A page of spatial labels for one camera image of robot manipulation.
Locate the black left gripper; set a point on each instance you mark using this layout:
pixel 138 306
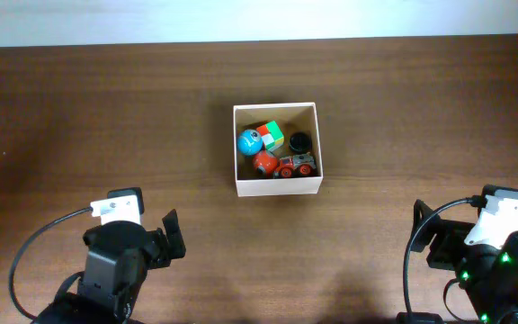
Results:
pixel 158 239

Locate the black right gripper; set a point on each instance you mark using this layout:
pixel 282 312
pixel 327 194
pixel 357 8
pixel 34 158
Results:
pixel 446 246

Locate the orange eyeball ball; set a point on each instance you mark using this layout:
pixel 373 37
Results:
pixel 265 163

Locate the red grey toy truck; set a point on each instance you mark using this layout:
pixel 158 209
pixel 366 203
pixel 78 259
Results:
pixel 301 165

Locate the blue eyeball ball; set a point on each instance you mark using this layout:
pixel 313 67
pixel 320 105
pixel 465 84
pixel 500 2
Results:
pixel 249 142

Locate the black round cap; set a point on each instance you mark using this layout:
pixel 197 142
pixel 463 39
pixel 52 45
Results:
pixel 300 142

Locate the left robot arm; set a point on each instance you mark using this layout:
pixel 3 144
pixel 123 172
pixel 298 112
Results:
pixel 119 256

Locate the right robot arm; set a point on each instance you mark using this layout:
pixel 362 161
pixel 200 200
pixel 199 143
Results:
pixel 487 274

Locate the colourful puzzle cube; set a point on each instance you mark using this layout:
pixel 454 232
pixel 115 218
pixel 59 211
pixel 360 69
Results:
pixel 271 135

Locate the pink cardboard box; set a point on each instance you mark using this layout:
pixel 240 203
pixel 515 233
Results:
pixel 291 117

